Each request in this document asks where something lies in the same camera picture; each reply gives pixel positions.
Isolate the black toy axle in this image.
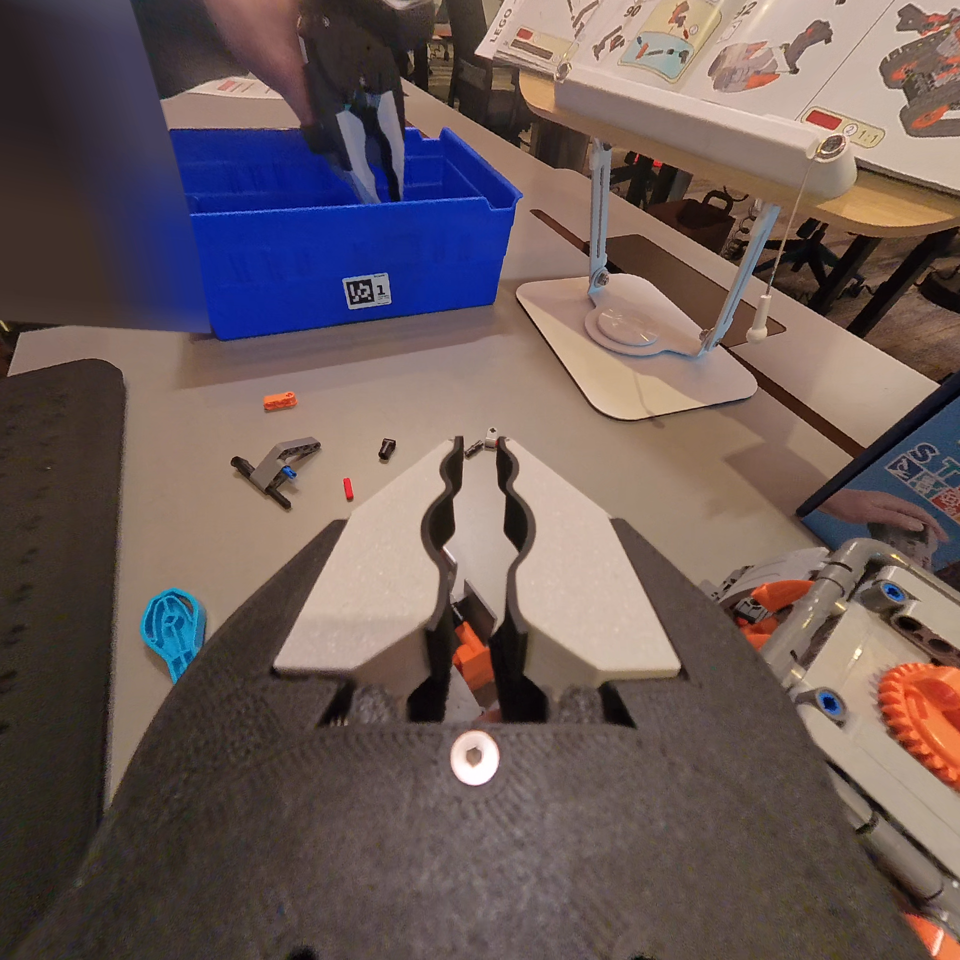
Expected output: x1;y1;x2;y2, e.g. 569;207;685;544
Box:
231;455;294;511

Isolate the tracked toy robot body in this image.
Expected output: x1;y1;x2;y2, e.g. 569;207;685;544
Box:
697;536;960;960

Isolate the instruction booklet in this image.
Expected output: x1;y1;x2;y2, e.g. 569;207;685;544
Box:
476;0;960;181

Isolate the grey bent toy beam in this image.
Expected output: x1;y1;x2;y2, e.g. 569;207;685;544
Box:
251;438;322;492

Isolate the blue plastic bin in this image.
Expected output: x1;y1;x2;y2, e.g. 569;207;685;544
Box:
168;126;524;342

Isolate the grey orange toy robot head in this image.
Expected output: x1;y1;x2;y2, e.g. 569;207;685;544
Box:
441;543;502;714

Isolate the black studded mat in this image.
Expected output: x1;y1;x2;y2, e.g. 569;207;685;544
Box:
0;358;127;960

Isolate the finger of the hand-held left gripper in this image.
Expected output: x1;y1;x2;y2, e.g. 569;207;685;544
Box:
333;108;385;206
375;91;408;202

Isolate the blue plastic toy tool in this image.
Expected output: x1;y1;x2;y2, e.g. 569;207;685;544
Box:
140;588;207;685

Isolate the white stand base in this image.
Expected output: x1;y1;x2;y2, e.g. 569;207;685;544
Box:
516;63;960;421

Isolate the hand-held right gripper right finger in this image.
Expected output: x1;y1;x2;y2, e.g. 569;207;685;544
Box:
491;436;684;723

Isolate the red printed paper sheet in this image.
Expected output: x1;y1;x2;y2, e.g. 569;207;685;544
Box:
161;75;290;103

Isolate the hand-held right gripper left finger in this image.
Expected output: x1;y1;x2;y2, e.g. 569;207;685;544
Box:
272;436;466;723

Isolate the white pendant on cord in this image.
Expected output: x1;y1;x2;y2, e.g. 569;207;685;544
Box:
746;150;819;345

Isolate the blue toy kit box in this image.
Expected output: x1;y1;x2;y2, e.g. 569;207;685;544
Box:
796;386;960;571

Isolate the person's left hand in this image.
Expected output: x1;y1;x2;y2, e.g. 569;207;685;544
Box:
204;0;312;130

